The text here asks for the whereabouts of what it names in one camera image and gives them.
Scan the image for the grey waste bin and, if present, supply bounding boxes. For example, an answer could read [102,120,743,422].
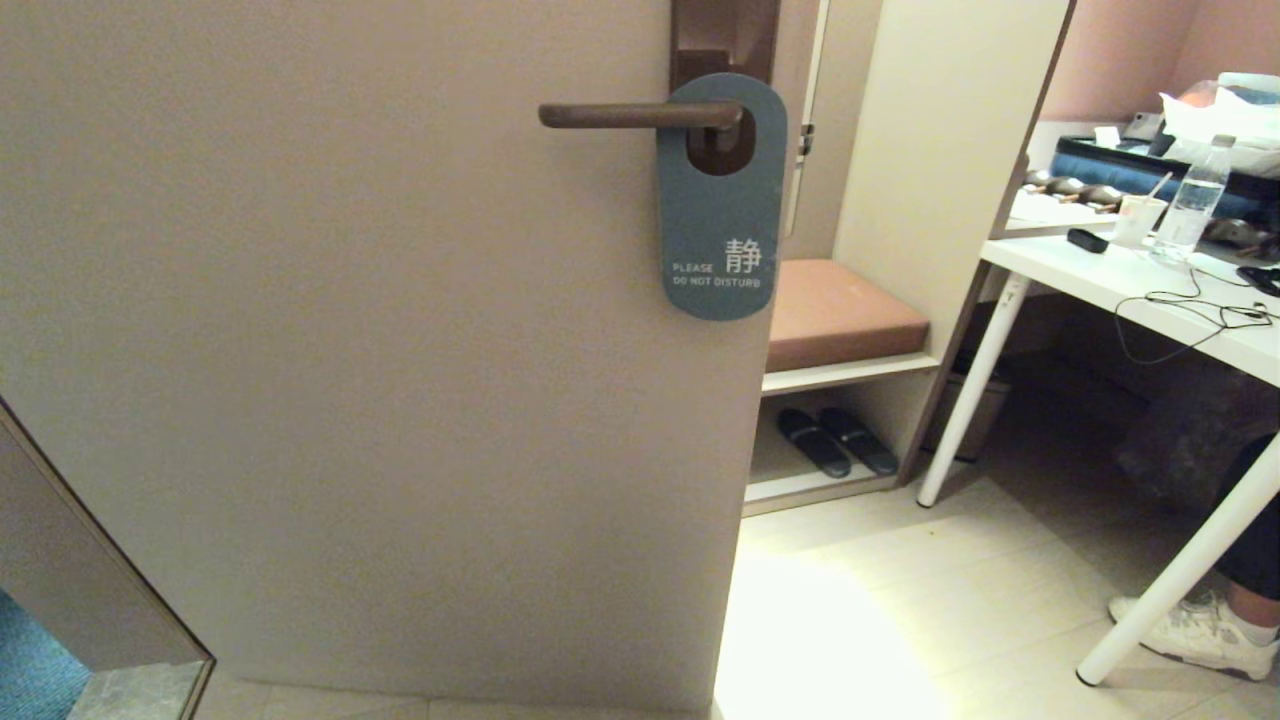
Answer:
[924,360,1012,464]

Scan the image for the metal door handle lever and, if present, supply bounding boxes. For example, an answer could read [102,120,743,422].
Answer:
[538,101,746,132]

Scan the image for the dark brown rounded object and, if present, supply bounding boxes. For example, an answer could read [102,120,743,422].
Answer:
[1204,219,1278,262]

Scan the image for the person leg in dark trousers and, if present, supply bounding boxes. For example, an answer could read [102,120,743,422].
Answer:
[1211,431,1280,603]

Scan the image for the brown bench cushion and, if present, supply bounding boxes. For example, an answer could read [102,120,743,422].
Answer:
[764,258,932,375]

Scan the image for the white sneaker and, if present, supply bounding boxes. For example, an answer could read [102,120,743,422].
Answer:
[1107,591,1280,683]

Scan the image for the dark blue suitcase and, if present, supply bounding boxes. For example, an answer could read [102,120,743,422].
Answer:
[1049,135,1280,227]

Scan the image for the thin black table cable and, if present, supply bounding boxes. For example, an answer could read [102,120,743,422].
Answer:
[1112,262,1278,367]

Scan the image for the white paper cup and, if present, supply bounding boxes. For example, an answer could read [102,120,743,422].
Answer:
[1111,194,1170,250]

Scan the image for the white room door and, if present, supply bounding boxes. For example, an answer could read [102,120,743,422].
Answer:
[0,0,823,714]

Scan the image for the brown door lock plate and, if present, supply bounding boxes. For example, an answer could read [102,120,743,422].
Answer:
[669,0,782,178]

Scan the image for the white plastic bag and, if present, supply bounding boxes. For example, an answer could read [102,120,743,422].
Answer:
[1159,71,1280,180]

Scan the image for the cream bench shelf cabinet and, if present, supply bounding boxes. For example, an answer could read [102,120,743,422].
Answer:
[740,0,1078,519]

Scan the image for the clear plastic water bottle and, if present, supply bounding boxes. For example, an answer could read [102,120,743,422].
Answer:
[1152,133,1238,264]

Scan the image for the white door hanger sign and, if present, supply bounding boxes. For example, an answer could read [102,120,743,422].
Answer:
[657,72,790,323]

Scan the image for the white table with round legs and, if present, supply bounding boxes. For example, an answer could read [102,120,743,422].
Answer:
[916,190,1280,688]

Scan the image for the black slipper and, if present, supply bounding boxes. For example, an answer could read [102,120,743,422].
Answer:
[817,405,901,477]
[776,407,854,480]

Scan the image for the grey mottled bag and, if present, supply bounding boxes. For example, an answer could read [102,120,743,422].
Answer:
[1114,374,1257,514]

